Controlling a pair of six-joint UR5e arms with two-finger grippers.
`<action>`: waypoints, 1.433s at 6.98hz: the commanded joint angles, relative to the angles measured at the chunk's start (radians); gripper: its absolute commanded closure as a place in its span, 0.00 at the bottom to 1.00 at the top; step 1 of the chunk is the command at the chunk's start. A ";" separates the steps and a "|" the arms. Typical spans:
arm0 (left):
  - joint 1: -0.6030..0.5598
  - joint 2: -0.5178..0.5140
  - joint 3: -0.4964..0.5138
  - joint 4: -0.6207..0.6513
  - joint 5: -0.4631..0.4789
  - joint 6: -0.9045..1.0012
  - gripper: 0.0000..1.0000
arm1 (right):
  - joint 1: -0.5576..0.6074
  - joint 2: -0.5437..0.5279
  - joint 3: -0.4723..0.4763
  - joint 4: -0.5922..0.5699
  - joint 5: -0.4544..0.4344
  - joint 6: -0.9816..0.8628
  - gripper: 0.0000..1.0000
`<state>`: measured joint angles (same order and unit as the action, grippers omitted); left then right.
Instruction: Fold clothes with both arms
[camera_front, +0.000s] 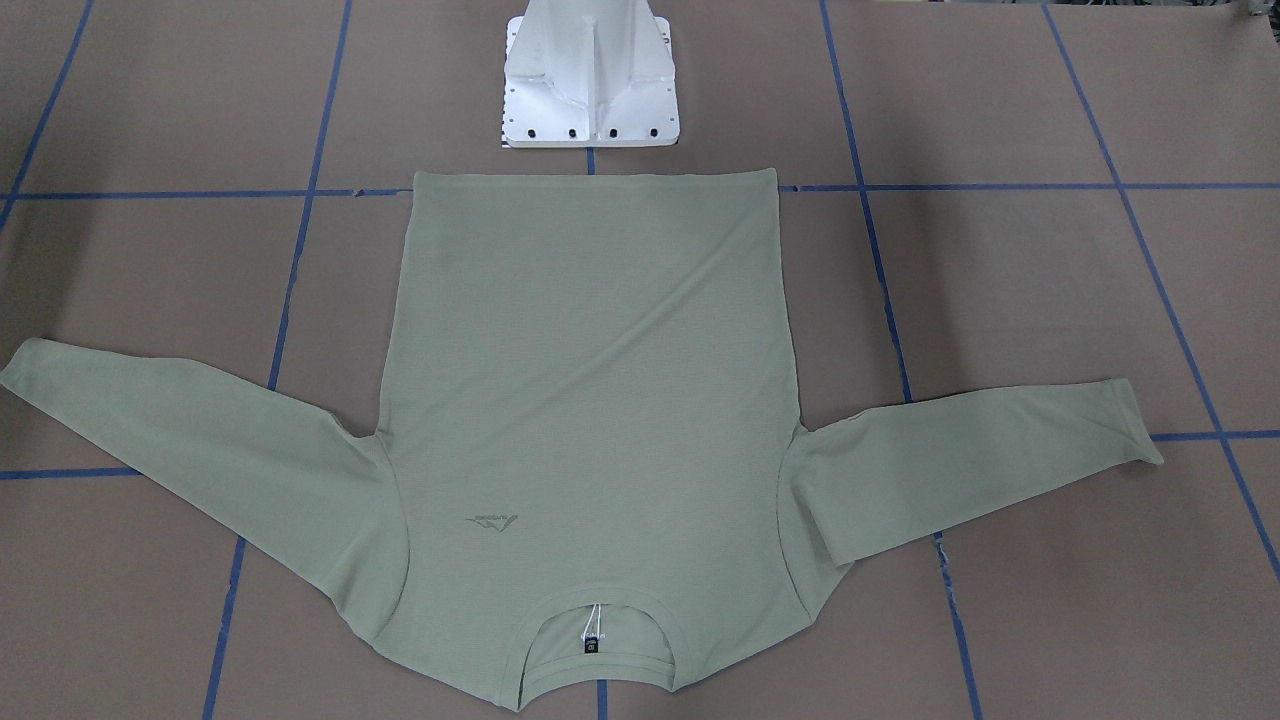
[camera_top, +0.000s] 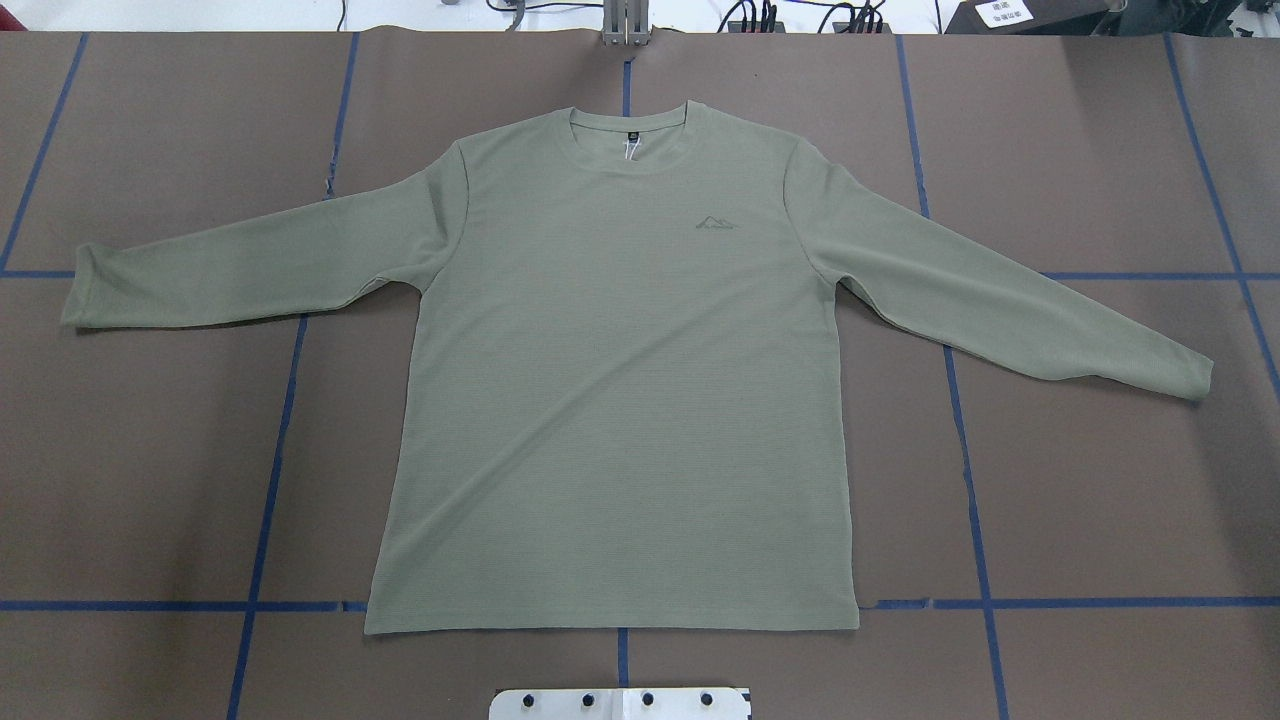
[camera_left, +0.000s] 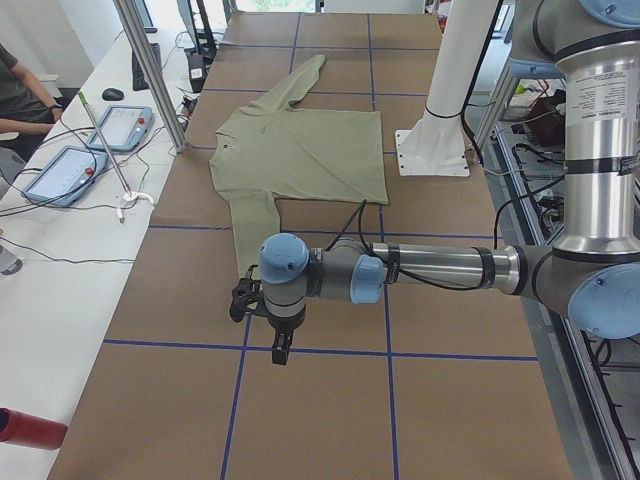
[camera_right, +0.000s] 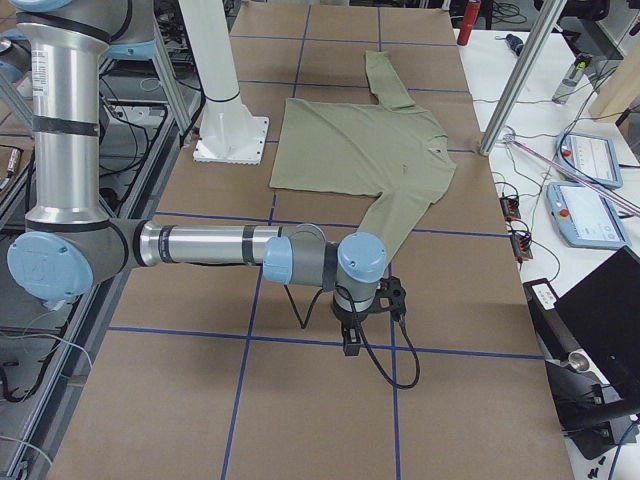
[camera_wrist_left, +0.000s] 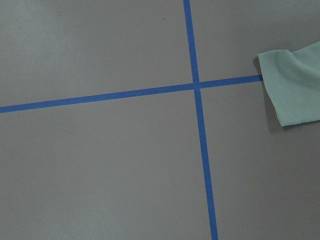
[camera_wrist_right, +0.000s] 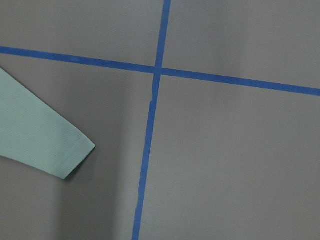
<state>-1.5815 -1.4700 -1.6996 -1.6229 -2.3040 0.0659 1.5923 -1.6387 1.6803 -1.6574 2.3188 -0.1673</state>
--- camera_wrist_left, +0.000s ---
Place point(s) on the sage green long-sleeve shirt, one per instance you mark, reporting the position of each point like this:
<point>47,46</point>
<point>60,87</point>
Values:
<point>292,82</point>

